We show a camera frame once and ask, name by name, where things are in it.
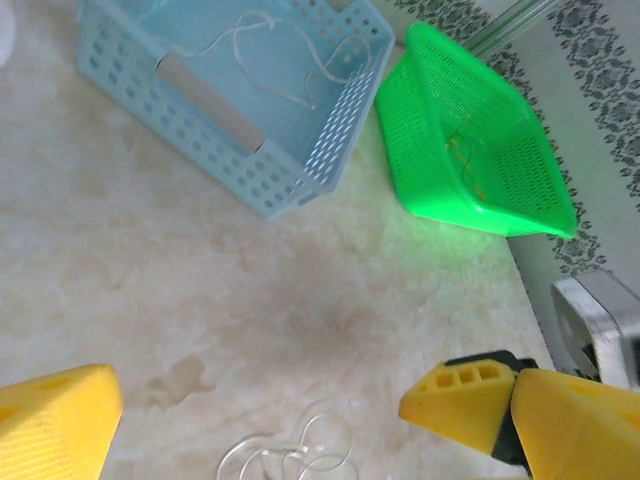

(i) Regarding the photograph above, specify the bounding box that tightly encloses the thin yellow cable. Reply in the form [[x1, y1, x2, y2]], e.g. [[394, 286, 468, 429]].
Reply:
[[458, 144, 489, 202], [443, 112, 476, 169]]

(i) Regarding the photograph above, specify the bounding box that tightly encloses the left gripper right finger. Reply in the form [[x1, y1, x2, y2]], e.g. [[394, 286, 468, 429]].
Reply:
[[510, 368, 640, 480]]

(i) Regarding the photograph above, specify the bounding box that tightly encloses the green plastic basket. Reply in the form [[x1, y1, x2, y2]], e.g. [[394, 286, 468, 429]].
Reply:
[[374, 22, 579, 239]]

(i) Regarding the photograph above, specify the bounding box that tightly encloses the thin white cable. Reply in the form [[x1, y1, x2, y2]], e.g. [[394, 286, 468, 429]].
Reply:
[[215, 412, 359, 480]]

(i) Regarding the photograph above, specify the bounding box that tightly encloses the pile of rubber bands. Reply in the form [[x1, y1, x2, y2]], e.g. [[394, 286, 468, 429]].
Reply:
[[192, 8, 380, 111]]

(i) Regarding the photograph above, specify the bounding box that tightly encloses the grey metal bracket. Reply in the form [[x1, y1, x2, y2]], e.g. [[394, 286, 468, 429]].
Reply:
[[549, 269, 640, 389]]

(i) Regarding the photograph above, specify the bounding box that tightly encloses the blue plastic basket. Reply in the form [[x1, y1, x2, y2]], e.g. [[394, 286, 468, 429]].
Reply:
[[74, 0, 397, 220]]

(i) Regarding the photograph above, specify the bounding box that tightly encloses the aluminium frame post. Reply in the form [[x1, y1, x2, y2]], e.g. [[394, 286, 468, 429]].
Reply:
[[467, 0, 557, 57]]

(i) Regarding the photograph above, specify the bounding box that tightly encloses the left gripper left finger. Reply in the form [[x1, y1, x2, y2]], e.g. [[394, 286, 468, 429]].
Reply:
[[0, 364, 125, 480]]

